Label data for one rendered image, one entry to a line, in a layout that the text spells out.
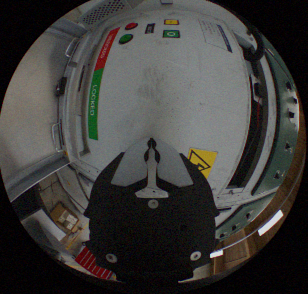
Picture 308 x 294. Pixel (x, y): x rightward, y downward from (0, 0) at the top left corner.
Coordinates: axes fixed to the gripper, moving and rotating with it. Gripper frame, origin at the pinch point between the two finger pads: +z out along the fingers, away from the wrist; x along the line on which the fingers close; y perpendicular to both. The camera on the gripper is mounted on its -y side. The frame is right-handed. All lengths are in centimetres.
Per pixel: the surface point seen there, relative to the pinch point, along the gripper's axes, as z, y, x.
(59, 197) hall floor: -2, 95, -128
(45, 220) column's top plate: -28, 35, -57
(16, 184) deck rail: -19.1, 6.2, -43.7
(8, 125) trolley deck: -10.2, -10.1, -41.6
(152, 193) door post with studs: 1.7, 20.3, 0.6
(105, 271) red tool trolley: -135, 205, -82
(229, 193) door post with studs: -4.4, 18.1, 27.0
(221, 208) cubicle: -7.6, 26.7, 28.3
